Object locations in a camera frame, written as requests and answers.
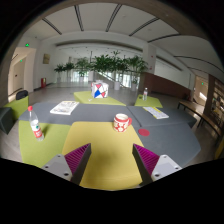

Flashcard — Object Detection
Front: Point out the red blue white cube box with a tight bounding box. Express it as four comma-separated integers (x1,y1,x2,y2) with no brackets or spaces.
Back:
91,82,109,98

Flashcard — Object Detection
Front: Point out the row of potted green plants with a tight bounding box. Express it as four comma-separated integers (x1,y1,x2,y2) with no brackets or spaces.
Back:
54,51,148,87

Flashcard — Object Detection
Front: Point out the red floral ceramic mug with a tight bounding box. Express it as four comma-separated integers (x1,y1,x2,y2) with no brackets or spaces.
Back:
113,113,132,133

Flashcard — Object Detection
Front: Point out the round red coaster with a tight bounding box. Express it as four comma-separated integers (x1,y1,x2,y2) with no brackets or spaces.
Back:
138,129,150,137

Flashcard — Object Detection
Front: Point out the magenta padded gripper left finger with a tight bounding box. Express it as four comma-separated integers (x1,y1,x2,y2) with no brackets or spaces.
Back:
42,143,91,185

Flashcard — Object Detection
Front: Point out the clear water bottle red cap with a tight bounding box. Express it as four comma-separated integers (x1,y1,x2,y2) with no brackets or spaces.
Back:
28,106,44,141

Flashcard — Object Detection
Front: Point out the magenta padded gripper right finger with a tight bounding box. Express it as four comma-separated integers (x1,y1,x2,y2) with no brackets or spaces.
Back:
132,144,181,186

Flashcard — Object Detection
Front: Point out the red fire extinguisher box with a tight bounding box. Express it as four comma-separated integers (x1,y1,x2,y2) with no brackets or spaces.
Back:
41,78,46,88

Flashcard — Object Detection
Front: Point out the magazine on left table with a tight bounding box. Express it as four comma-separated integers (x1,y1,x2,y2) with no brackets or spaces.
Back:
50,101,79,115

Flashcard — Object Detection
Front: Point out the yellow white booklet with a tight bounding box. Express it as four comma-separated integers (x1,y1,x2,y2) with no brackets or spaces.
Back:
144,107,168,119

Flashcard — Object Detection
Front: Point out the distant clear water bottle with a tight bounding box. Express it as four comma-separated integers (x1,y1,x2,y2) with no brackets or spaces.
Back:
143,88,148,101

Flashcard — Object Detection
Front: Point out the green chair at left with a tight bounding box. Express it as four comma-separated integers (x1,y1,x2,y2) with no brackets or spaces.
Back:
6,96,29,121

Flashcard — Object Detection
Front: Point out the wooden bench at right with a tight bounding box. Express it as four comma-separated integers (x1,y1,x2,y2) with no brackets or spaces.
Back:
177,101,222,137

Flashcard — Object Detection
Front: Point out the framed picture on wall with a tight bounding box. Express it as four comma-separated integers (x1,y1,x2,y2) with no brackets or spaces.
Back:
43,54,50,64

